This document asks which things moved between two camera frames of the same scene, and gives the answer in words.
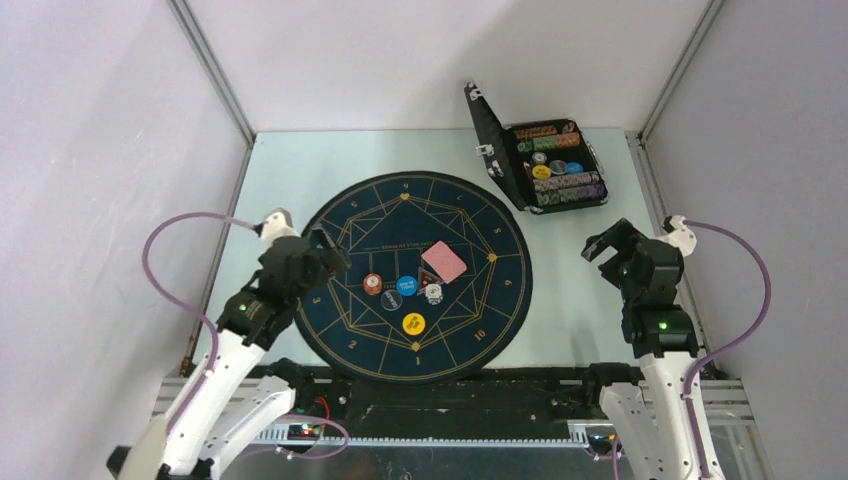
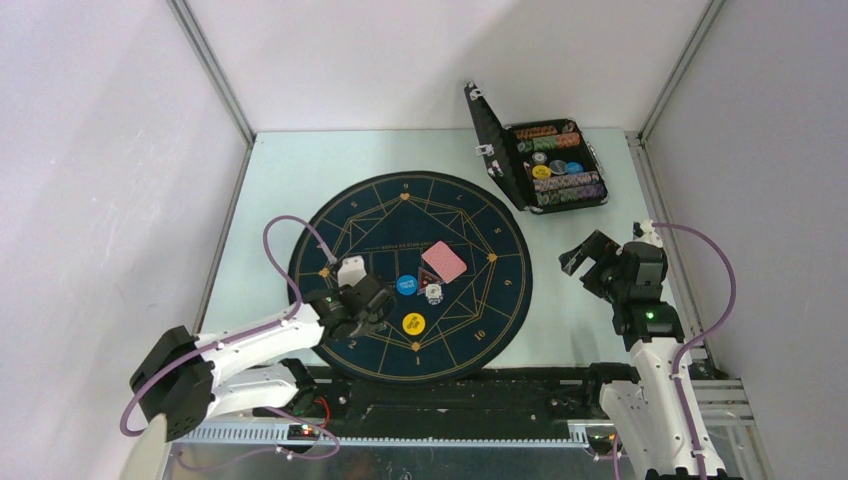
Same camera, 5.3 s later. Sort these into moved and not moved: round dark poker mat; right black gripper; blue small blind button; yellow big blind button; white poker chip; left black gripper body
Moved: left black gripper body; right black gripper
Not moved: blue small blind button; round dark poker mat; white poker chip; yellow big blind button
